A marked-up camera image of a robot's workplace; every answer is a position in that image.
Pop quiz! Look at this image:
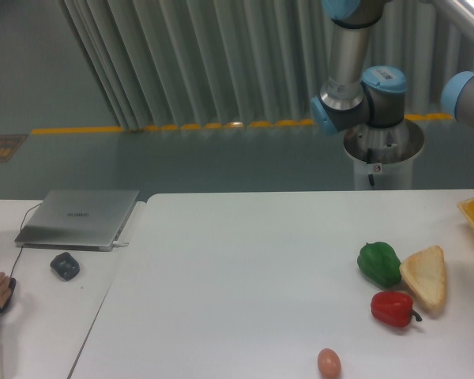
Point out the black computer mouse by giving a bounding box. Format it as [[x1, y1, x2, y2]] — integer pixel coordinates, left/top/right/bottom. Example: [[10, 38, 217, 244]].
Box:
[[1, 277, 17, 313]]

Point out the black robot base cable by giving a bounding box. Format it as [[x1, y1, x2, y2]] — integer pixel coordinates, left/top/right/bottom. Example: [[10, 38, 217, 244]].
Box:
[[365, 147, 377, 187]]

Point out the triangular bread slice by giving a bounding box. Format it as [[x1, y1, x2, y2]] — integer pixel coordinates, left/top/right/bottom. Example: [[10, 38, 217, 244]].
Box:
[[399, 245, 447, 312]]

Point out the dark grey small case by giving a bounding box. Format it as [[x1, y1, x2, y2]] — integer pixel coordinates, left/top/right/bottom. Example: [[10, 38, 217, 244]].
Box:
[[50, 252, 80, 281]]

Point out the grey mouse cable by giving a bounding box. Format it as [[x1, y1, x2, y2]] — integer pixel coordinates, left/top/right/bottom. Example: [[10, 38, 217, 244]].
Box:
[[0, 197, 43, 280]]

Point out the grey pleated curtain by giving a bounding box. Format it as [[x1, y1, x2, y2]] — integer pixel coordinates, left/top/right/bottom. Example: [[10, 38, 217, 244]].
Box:
[[62, 1, 474, 130]]

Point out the green bell pepper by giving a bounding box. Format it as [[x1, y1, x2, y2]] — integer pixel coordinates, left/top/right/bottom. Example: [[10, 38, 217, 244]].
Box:
[[357, 242, 401, 288]]

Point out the brown egg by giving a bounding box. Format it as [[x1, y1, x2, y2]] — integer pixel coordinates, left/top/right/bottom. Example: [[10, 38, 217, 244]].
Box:
[[317, 348, 341, 378]]

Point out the red bell pepper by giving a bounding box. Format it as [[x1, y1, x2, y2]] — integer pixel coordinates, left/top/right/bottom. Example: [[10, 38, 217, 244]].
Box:
[[371, 291, 423, 328]]

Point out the silver laptop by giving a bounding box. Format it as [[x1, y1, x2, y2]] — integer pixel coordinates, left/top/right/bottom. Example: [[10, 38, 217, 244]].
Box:
[[15, 189, 139, 251]]

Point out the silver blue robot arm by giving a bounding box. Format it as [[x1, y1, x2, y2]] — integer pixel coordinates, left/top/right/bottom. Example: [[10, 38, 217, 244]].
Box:
[[311, 1, 474, 227]]

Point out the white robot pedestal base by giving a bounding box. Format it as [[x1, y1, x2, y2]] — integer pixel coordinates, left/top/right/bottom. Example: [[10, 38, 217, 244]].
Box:
[[343, 119, 425, 190]]

